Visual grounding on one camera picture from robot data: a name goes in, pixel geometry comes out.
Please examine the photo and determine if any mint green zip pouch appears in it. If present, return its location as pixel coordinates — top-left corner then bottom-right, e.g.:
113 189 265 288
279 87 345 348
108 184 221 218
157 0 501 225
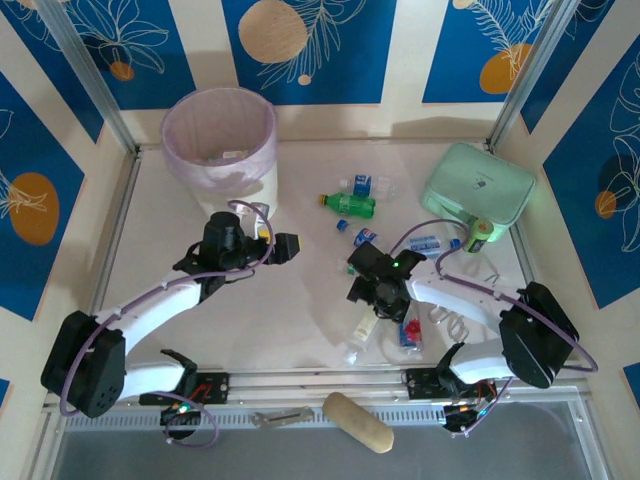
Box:
422 142 537 241

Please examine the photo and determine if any aluminium frame post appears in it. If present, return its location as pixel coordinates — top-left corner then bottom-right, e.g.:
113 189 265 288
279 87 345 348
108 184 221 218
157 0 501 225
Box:
37 0 141 154
487 0 591 154

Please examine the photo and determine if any flat metal bracket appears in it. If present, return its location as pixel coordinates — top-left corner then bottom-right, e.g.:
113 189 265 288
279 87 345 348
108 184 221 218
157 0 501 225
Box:
251 407 315 430

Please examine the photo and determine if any clear bottle light blue label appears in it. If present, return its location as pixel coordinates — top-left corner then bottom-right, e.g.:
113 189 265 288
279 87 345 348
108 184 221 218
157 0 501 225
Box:
407 233 462 257

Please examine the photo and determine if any pink plastic bin liner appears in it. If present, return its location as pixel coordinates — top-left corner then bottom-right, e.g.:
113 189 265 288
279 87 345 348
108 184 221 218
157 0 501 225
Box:
159 87 279 194

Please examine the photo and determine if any cream waste bin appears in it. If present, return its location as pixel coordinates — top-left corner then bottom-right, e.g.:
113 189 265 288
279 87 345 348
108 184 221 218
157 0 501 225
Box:
192 159 280 221

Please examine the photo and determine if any black controller board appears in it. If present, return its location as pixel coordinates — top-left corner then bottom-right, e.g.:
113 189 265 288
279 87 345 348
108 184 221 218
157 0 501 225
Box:
442 402 494 434
159 403 202 427

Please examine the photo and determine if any clear Pepsi bottle blue cap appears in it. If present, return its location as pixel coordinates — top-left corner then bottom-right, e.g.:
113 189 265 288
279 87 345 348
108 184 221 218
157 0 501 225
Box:
335 219 386 249

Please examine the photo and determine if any clear bottle red flower label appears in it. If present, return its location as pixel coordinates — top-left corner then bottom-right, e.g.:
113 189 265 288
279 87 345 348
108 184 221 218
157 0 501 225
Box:
397 305 426 355

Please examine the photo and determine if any Pocari Sweat clear bottle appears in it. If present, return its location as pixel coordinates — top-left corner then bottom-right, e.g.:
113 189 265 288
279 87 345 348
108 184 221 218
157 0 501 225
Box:
338 174 397 201

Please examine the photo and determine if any green Sprite bottle yellow cap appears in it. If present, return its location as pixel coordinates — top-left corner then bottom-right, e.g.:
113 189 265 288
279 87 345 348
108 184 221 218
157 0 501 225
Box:
317 191 377 220

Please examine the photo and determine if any grey slotted cable duct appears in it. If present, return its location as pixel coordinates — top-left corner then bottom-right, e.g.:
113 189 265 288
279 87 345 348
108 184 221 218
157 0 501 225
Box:
62 405 451 432

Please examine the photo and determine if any beige foam roll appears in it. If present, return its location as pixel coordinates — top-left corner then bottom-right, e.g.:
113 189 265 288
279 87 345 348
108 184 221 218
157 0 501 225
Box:
322 392 396 455

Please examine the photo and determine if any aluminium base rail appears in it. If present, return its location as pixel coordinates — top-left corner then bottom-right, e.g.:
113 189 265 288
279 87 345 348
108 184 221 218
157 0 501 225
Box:
42 368 586 416

